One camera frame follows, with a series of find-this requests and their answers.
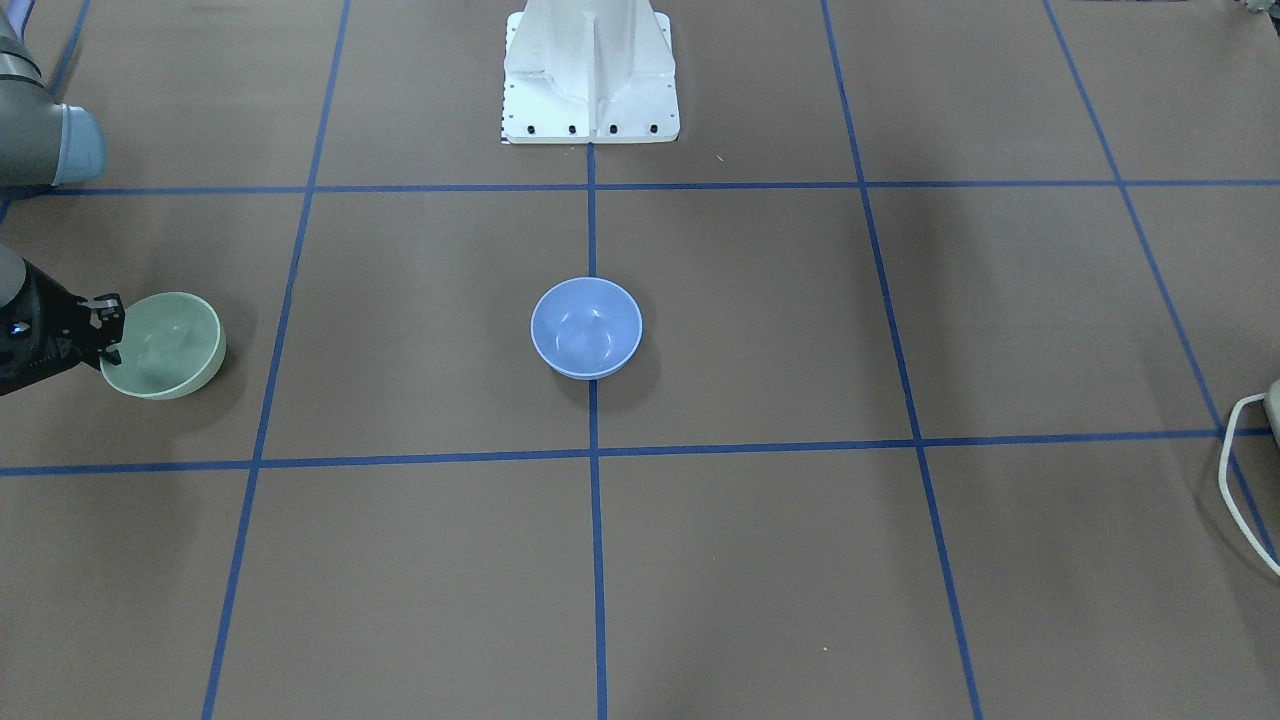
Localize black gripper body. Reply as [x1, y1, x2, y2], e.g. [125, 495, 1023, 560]
[1, 263, 93, 395]

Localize green bowl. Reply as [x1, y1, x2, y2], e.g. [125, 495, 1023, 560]
[101, 292, 228, 400]

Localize blue bowl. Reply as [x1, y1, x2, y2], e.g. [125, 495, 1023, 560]
[530, 277, 645, 380]

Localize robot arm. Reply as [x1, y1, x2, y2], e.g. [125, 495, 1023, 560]
[1, 1, 125, 395]

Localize white metal stand base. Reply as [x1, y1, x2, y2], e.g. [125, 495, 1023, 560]
[500, 1, 681, 145]

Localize white cable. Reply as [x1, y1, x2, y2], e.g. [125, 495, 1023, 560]
[1219, 393, 1280, 578]

